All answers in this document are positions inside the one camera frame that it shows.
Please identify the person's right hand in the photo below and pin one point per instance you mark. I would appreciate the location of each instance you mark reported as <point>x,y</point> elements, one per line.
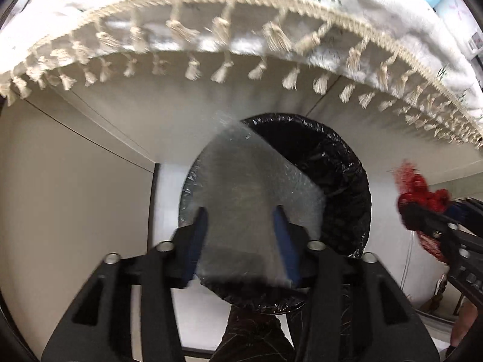
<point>464,324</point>

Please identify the black-lined trash bin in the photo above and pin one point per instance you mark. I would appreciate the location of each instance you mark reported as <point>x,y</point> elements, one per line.
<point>339,196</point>

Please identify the white floral rice cooker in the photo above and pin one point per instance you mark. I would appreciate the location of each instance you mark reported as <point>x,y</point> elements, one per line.
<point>460,15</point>

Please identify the clear bubble wrap sheet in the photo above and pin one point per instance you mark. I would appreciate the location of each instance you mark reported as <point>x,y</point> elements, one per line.
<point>241,196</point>

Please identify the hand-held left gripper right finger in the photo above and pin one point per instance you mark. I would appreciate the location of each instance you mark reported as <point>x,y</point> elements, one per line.
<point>286,249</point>

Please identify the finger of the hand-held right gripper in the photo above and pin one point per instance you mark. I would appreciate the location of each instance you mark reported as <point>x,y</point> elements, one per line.
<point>464,207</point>
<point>426,220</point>

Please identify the person's patterned pants leg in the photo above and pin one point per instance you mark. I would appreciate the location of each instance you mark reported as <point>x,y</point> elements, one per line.
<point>253,335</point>

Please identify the red mesh net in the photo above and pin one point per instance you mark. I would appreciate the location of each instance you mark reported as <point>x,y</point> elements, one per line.
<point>415,188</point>

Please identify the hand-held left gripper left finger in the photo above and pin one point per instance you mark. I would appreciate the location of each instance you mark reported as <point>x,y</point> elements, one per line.
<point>198,241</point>

